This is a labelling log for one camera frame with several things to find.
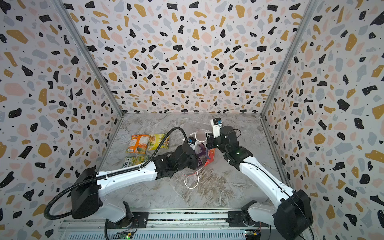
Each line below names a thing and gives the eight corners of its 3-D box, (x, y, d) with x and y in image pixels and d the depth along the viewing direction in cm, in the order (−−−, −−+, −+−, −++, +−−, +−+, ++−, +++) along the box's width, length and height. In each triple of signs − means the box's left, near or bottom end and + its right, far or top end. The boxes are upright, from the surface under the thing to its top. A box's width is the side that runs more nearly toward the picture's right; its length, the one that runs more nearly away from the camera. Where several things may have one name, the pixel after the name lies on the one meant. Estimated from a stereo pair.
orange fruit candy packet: (127, 153, 100) (125, 150, 97) (133, 137, 109) (131, 134, 106) (145, 153, 100) (143, 151, 97) (149, 137, 109) (148, 134, 106)
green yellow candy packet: (125, 167, 93) (123, 165, 91) (127, 159, 97) (125, 156, 94) (148, 165, 94) (146, 163, 92) (149, 157, 98) (148, 154, 95)
